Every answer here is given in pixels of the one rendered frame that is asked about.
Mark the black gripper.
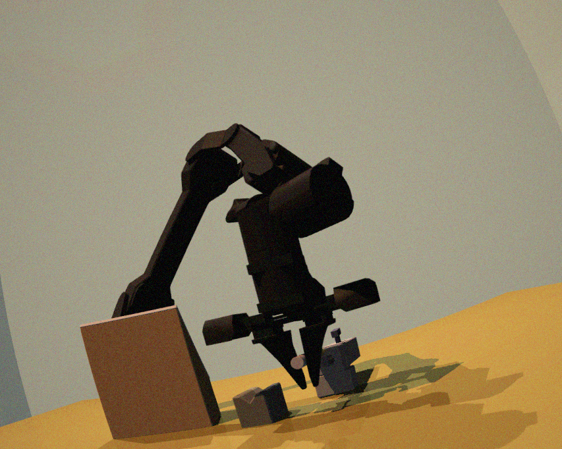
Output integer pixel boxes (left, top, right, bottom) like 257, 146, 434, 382
202, 243, 380, 390

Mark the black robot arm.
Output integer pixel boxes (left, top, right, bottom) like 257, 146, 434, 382
112, 123, 354, 319

